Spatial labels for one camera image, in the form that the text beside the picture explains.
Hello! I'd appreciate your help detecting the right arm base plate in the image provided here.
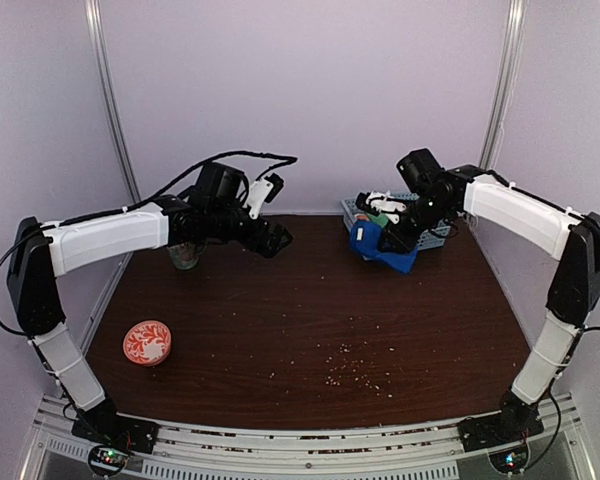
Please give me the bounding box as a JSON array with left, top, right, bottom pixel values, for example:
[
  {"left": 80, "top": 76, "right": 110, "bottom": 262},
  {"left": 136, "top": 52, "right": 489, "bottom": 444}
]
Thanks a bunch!
[{"left": 457, "top": 412, "right": 544, "bottom": 453}]

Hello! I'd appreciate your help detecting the aluminium frame post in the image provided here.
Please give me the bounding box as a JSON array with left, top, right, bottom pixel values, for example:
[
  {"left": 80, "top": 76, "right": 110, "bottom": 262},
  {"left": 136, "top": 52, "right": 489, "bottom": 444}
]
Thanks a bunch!
[
  {"left": 479, "top": 0, "right": 527, "bottom": 170},
  {"left": 84, "top": 0, "right": 140, "bottom": 201}
]

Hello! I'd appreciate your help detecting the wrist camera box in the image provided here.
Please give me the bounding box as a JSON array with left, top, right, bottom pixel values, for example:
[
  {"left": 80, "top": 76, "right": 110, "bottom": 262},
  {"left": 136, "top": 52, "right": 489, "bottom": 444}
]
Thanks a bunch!
[
  {"left": 192, "top": 162, "right": 246, "bottom": 205},
  {"left": 396, "top": 148, "right": 444, "bottom": 195}
]

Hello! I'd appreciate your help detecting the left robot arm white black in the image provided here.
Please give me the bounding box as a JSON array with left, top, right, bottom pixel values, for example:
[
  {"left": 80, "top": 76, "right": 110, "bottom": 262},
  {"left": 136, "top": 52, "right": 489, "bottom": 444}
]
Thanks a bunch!
[{"left": 6, "top": 164, "right": 293, "bottom": 444}]

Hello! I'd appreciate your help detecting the orange patterned bowl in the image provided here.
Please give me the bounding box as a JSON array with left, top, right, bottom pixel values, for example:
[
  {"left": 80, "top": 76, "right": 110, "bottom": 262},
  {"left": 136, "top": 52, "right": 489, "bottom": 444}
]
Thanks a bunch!
[{"left": 122, "top": 320, "right": 173, "bottom": 367}]

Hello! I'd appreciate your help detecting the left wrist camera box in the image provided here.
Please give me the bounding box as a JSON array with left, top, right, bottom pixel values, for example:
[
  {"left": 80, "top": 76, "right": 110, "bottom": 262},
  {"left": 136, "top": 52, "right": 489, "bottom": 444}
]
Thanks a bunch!
[{"left": 192, "top": 162, "right": 246, "bottom": 205}]

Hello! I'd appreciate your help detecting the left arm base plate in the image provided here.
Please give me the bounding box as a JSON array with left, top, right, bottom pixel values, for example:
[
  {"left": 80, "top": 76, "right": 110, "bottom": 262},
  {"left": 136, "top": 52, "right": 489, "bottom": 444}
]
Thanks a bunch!
[{"left": 71, "top": 406, "right": 159, "bottom": 454}]

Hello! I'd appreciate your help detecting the left aluminium frame post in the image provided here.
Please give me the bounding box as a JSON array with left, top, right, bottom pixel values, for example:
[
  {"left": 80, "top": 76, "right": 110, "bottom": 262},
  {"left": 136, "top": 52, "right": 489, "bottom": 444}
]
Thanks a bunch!
[{"left": 84, "top": 0, "right": 140, "bottom": 201}]

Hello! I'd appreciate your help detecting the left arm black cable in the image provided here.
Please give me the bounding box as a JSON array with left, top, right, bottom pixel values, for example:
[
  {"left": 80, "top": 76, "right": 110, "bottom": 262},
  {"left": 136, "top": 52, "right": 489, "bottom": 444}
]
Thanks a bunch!
[{"left": 119, "top": 149, "right": 299, "bottom": 216}]

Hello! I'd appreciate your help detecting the right aluminium frame post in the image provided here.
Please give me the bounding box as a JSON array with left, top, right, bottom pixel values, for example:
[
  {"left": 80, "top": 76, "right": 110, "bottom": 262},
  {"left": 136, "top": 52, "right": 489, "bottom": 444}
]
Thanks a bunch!
[{"left": 479, "top": 0, "right": 527, "bottom": 170}]

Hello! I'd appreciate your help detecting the front aluminium rail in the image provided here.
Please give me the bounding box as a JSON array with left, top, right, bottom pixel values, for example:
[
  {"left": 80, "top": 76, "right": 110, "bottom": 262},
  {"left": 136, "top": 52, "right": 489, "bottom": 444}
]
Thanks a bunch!
[{"left": 19, "top": 394, "right": 596, "bottom": 480}]

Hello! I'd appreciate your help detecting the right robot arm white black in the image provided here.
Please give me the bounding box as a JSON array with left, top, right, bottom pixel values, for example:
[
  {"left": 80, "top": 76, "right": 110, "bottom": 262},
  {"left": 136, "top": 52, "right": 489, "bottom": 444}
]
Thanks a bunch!
[{"left": 352, "top": 160, "right": 600, "bottom": 442}]

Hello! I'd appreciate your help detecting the light blue plastic basket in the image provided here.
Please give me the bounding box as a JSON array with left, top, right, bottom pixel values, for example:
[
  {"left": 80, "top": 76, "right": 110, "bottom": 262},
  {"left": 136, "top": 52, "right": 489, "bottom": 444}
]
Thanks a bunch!
[{"left": 341, "top": 192, "right": 457, "bottom": 250}]

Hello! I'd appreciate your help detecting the white patterned mug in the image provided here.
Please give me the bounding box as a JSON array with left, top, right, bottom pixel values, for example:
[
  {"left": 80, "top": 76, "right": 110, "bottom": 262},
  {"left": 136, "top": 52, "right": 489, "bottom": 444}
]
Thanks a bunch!
[{"left": 167, "top": 242, "right": 206, "bottom": 271}]

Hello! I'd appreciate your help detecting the blue towel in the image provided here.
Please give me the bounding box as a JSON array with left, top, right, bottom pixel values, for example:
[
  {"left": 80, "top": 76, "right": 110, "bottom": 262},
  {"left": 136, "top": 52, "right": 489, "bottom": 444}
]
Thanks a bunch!
[{"left": 349, "top": 220, "right": 419, "bottom": 275}]

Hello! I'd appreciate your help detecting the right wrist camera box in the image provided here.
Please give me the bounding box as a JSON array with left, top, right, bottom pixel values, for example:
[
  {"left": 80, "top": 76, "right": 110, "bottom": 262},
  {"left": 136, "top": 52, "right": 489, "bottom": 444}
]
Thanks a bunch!
[{"left": 396, "top": 148, "right": 444, "bottom": 195}]

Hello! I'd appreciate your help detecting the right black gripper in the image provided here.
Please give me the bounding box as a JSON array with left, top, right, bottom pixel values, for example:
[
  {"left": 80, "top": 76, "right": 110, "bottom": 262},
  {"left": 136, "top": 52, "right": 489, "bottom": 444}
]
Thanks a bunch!
[{"left": 378, "top": 193, "right": 453, "bottom": 253}]

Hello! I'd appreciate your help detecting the green rolled towel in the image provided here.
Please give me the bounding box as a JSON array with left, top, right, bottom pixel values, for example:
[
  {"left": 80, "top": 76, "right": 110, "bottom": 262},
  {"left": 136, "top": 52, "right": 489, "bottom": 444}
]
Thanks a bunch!
[{"left": 372, "top": 214, "right": 389, "bottom": 228}]

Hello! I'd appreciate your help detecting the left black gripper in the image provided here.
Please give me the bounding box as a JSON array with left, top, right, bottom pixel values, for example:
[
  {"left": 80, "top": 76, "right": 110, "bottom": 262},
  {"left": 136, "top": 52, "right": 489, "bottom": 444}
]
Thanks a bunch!
[{"left": 207, "top": 203, "right": 293, "bottom": 258}]

